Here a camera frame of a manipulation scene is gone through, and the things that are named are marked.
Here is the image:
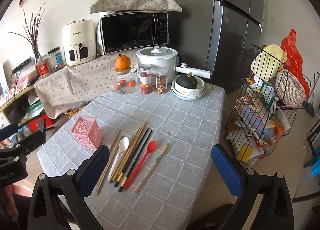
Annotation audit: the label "beige netted bag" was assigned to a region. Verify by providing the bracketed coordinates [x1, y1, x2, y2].
[275, 68, 306, 107]

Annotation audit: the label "black microwave oven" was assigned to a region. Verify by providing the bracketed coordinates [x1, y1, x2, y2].
[97, 11, 169, 55]

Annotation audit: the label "jar of dried fruit slices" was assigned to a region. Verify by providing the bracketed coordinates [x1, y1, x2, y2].
[156, 68, 169, 94]

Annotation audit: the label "red plastic spoon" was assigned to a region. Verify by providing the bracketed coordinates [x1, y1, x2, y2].
[123, 140, 158, 190]

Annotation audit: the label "cream air fryer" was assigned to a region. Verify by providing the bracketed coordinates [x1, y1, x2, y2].
[62, 19, 97, 67]

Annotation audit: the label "white bowl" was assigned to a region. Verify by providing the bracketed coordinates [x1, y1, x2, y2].
[171, 85, 203, 101]

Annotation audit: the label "black chopstick with gold band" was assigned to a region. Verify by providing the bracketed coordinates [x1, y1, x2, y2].
[114, 127, 150, 187]
[118, 130, 153, 193]

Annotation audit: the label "green white carton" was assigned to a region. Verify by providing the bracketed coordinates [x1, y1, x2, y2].
[260, 83, 276, 116]

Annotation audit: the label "large orange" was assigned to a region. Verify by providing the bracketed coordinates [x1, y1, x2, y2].
[115, 54, 132, 70]

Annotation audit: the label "red plastic bag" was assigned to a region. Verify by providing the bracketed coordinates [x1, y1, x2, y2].
[280, 29, 311, 99]

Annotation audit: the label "napa cabbage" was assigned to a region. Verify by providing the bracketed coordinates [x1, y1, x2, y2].
[251, 44, 288, 82]

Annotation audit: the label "black wire rack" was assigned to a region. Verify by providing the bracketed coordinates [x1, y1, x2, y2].
[224, 44, 312, 163]

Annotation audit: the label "dry twigs in vase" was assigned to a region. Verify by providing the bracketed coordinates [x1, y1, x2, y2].
[7, 3, 47, 63]

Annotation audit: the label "floral microwave cover cloth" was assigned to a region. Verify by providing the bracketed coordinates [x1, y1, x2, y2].
[89, 0, 183, 15]

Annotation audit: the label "floral cabinet cloth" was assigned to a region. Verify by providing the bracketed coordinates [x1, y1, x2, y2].
[34, 52, 140, 120]

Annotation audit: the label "grey refrigerator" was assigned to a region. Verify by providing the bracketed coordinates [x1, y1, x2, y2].
[167, 0, 266, 93]

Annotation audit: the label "white plastic spoon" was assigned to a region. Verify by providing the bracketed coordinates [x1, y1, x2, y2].
[107, 137, 130, 180]

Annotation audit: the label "white electric cooking pot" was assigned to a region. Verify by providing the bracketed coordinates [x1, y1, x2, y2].
[136, 46, 212, 84]

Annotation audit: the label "glass jar with blue label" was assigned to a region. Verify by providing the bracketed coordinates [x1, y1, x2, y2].
[47, 47, 66, 72]

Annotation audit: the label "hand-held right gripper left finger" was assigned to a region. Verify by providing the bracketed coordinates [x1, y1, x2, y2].
[26, 144, 110, 230]

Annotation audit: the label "pink cutout utensil holder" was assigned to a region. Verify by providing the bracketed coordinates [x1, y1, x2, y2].
[70, 116, 103, 150]

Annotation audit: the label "jar of red berries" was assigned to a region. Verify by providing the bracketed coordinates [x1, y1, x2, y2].
[139, 64, 153, 94]

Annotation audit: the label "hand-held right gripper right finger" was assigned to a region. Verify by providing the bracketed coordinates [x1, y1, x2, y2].
[211, 144, 295, 230]

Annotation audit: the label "glass teapot with wooden lid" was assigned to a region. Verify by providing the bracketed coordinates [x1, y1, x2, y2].
[110, 67, 139, 94]

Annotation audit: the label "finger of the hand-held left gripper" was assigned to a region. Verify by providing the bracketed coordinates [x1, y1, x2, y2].
[14, 130, 46, 156]
[0, 122, 19, 142]

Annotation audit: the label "glass jar with red label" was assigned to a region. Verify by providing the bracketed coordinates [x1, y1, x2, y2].
[36, 55, 51, 78]

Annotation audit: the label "dark green pumpkin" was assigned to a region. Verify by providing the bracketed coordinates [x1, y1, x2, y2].
[176, 72, 199, 88]

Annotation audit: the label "grey checked tablecloth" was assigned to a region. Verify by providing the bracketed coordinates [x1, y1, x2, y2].
[37, 83, 225, 230]

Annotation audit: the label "wooden shelf unit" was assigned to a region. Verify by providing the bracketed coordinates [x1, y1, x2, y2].
[0, 83, 38, 125]

